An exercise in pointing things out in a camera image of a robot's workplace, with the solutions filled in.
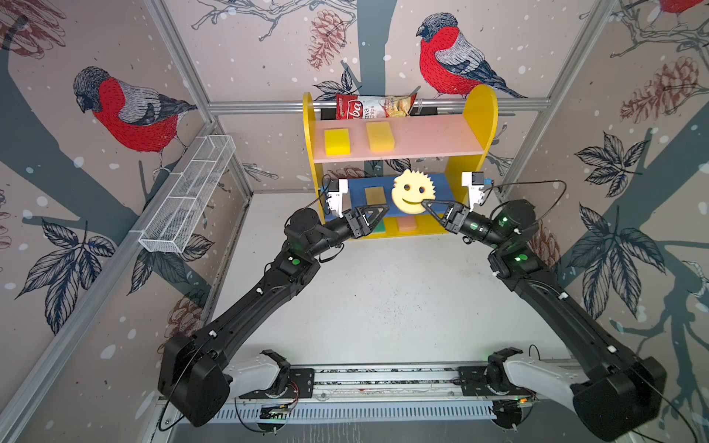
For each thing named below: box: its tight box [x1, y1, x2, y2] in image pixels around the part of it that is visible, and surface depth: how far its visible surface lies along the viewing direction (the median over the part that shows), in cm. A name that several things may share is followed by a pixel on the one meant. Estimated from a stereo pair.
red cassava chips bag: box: [335, 92, 419, 120], surface depth 87 cm
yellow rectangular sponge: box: [365, 121, 396, 153], surface depth 78 cm
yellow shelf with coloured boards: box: [302, 84, 499, 239], surface depth 78 cm
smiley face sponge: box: [391, 167, 436, 215], surface depth 63 cm
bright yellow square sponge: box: [324, 128, 352, 156], surface depth 76 cm
